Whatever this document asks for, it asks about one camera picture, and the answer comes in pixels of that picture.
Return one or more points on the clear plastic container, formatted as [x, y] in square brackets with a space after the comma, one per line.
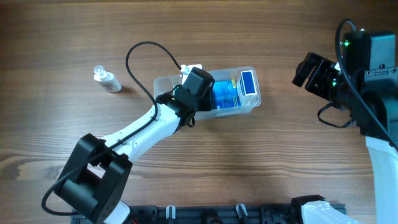
[229, 74]

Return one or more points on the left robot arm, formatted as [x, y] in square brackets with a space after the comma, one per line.
[94, 178]

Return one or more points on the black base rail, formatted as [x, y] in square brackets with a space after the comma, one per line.
[266, 213]

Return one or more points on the blue Vicks lozenge box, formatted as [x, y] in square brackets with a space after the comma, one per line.
[225, 94]

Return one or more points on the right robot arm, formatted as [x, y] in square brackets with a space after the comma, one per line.
[369, 59]

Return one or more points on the white bottle with clear cap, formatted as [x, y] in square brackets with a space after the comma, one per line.
[106, 79]

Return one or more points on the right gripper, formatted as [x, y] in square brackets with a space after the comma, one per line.
[323, 68]

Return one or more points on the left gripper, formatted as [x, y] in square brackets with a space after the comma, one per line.
[207, 101]

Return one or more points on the white box with blue panel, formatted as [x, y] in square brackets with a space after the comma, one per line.
[246, 87]

